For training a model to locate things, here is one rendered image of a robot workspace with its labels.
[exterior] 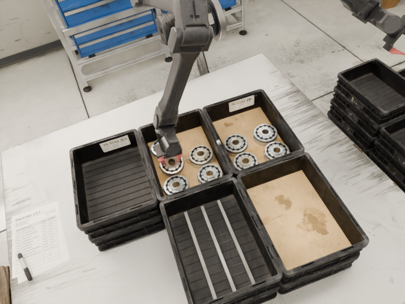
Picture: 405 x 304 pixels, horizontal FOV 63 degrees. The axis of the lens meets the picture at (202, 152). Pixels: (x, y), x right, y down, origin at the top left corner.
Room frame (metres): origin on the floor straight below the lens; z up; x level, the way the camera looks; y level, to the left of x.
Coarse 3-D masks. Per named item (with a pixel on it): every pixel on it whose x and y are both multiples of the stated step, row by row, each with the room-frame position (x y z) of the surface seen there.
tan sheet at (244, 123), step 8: (248, 112) 1.10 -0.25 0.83; (256, 112) 1.10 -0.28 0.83; (224, 120) 1.08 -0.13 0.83; (232, 120) 1.07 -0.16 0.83; (240, 120) 1.06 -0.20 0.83; (248, 120) 1.05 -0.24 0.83; (256, 120) 1.05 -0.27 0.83; (264, 120) 1.04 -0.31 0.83; (216, 128) 1.04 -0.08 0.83; (224, 128) 1.03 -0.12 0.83; (232, 128) 1.02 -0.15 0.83; (240, 128) 1.01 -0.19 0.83; (248, 128) 1.00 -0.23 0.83; (224, 136) 0.98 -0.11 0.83; (248, 136) 0.96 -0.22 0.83; (248, 144) 0.91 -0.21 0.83; (256, 144) 0.91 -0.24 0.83; (256, 152) 0.86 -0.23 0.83; (232, 160) 0.84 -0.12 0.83; (264, 160) 0.81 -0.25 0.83
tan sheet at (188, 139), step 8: (192, 128) 1.06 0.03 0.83; (200, 128) 1.05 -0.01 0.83; (184, 136) 1.02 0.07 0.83; (192, 136) 1.01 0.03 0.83; (200, 136) 1.00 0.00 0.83; (184, 144) 0.97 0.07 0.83; (192, 144) 0.97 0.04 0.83; (200, 144) 0.96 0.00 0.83; (208, 144) 0.95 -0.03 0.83; (184, 152) 0.93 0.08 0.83; (184, 160) 0.88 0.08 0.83; (216, 160) 0.85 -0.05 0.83; (184, 168) 0.84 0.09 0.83; (192, 168) 0.83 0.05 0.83; (160, 176) 0.82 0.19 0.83; (168, 176) 0.82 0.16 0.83; (184, 176) 0.80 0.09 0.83; (192, 176) 0.79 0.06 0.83; (160, 184) 0.78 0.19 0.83; (192, 184) 0.76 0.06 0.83
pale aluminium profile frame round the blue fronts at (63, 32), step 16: (48, 0) 3.16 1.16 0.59; (240, 0) 3.04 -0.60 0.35; (112, 16) 2.65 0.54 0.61; (240, 16) 3.04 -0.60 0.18; (64, 32) 2.53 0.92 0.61; (240, 32) 3.04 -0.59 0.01; (64, 48) 2.53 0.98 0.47; (112, 48) 2.67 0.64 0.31; (128, 48) 2.68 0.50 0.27; (160, 48) 2.79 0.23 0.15; (80, 64) 2.55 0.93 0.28; (128, 64) 2.67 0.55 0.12
